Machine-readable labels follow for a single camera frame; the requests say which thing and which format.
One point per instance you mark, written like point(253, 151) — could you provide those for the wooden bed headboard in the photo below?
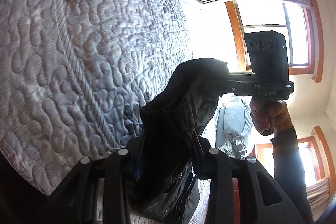
point(235, 200)

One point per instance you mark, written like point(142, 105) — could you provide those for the large wooden framed window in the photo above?
point(262, 14)

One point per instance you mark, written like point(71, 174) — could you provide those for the light blue folded duvet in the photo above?
point(233, 124)

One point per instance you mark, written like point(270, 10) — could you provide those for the grey quilted bedspread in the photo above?
point(78, 56)

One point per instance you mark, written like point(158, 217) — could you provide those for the black quilted pants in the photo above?
point(170, 121)

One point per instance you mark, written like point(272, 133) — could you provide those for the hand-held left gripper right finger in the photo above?
point(207, 161)

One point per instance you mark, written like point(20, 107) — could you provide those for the person's right forearm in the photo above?
point(288, 161)

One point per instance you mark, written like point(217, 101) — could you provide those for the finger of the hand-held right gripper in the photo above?
point(231, 82)

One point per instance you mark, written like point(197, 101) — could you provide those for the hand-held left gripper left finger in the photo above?
point(135, 172)

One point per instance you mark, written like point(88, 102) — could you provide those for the small wooden framed window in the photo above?
point(324, 153)

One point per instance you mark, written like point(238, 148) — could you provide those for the grey striped curtain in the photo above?
point(317, 190)

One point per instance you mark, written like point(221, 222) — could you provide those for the person's right hand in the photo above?
point(282, 113)

